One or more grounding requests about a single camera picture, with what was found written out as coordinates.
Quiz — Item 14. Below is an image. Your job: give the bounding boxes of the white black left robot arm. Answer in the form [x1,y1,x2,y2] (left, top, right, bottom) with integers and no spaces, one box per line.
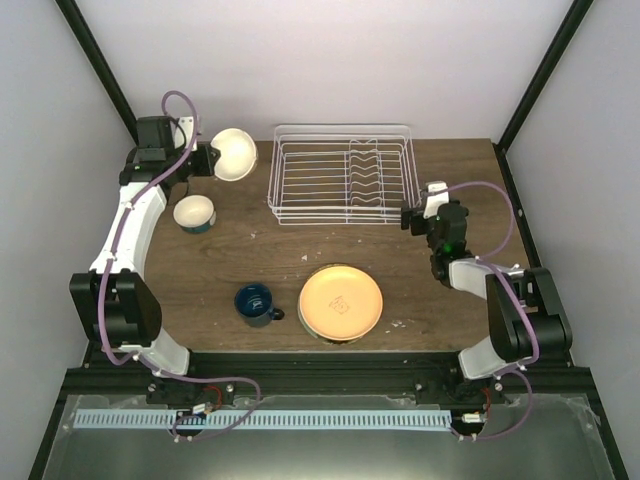
[69,115,220,404]

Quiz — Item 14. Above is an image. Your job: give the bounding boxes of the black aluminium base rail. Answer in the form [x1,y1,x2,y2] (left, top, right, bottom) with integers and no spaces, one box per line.
[61,352,597,406]

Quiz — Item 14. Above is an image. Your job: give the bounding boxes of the teal cup white interior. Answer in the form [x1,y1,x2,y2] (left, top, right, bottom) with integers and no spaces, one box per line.
[173,195,217,234]

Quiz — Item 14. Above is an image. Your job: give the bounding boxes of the dark blue mug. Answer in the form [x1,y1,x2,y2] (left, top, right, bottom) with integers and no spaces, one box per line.
[234,283,285,328]

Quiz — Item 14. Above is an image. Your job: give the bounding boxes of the metal sheet front panel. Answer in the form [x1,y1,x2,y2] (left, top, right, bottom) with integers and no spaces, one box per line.
[42,394,615,479]

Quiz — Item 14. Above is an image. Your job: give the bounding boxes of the white wire dish rack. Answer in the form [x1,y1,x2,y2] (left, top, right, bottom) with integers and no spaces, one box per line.
[267,124,421,226]

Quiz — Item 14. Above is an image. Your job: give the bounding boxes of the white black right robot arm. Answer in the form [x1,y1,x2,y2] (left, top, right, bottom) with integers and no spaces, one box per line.
[400,200,573,403]

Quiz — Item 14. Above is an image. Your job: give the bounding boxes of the black left frame post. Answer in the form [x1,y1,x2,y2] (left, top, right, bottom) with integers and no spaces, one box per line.
[55,0,138,144]

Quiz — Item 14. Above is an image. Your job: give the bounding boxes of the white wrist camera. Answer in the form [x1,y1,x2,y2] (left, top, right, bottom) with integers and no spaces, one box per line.
[171,116,200,150]
[423,181,450,219]

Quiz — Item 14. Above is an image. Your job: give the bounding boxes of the light blue slotted cable duct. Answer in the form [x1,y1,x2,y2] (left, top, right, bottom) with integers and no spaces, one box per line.
[73,409,452,432]

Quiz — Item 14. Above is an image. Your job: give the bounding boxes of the black right frame post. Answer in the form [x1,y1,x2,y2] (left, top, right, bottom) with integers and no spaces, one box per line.
[497,0,596,149]

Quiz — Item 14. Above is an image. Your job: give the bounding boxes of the large cream ceramic bowl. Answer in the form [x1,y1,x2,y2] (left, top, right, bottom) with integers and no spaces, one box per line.
[210,128,258,182]

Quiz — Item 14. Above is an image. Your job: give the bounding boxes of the green plate under orange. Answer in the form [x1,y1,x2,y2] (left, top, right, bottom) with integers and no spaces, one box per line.
[297,310,377,345]

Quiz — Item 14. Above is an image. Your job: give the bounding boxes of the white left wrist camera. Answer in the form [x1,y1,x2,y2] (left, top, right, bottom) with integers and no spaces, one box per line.
[171,116,200,150]

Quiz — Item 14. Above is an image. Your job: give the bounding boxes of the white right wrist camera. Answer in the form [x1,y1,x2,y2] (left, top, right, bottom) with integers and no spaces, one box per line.
[423,181,450,219]

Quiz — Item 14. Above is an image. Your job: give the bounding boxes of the black frame post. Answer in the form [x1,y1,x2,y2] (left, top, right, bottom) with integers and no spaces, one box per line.
[55,0,138,144]
[497,0,596,149]

